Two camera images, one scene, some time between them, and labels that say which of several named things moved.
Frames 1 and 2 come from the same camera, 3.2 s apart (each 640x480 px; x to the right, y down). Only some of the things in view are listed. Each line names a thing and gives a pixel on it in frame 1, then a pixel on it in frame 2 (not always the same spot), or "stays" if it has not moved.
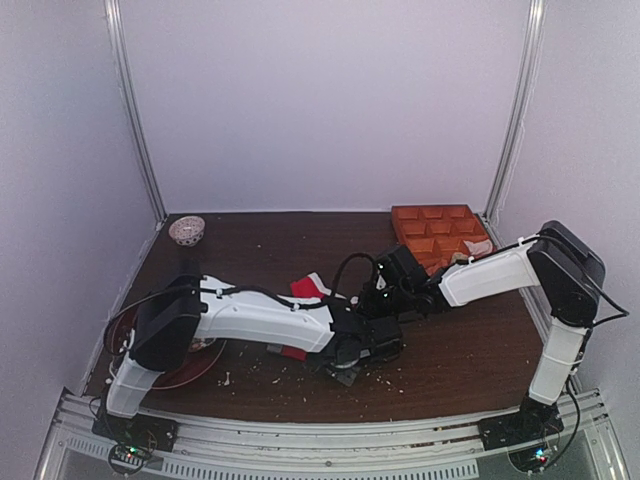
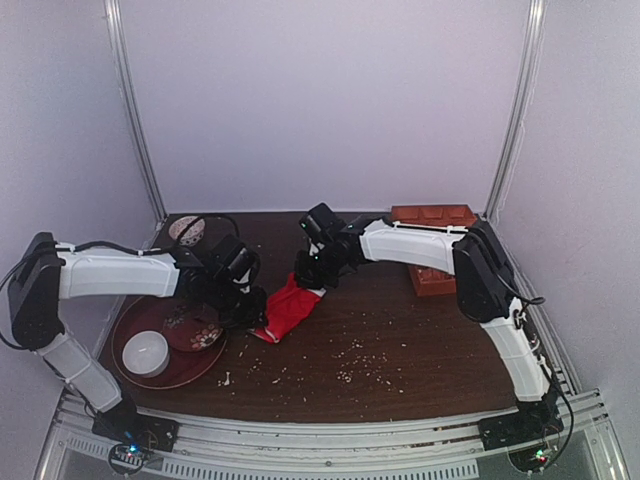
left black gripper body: (347, 373) → (248, 312)
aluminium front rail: (223, 450) stays
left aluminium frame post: (113, 14) stays
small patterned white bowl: (187, 230) stays
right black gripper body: (373, 304) → (310, 273)
